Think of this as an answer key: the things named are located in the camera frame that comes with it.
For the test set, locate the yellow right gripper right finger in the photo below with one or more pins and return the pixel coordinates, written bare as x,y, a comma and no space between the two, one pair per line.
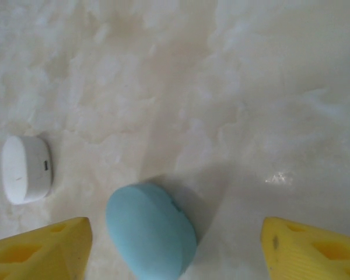
309,253

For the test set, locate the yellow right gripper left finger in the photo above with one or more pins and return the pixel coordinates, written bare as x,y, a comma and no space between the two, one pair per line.
32,251

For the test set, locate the white earbud charging case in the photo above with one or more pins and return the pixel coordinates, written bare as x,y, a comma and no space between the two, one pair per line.
23,169

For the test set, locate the blue earbud charging case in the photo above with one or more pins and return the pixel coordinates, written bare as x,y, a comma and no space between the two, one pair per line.
148,227

